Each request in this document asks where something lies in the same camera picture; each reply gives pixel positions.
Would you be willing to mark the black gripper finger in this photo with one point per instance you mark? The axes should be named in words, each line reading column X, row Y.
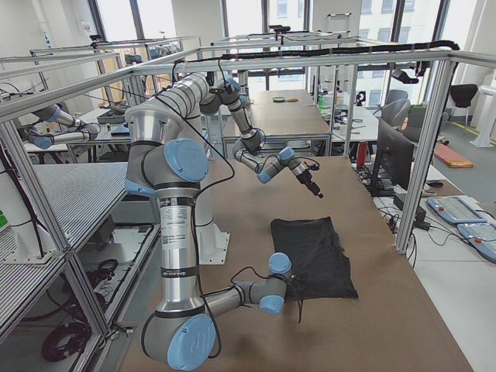
column 314, row 189

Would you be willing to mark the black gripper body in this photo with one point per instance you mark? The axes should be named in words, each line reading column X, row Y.
column 309, row 183

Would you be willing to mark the black printed t-shirt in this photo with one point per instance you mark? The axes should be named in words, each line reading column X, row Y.
column 319, row 266

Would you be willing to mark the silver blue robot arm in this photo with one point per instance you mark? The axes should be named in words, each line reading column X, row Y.
column 182, row 331
column 232, row 116

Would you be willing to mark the black computer monitor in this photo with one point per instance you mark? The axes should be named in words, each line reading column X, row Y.
column 393, row 160

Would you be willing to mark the blue white teach pendant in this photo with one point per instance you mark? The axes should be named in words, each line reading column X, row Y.
column 454, row 210

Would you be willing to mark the striped metal work table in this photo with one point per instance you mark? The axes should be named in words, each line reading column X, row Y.
column 82, row 196

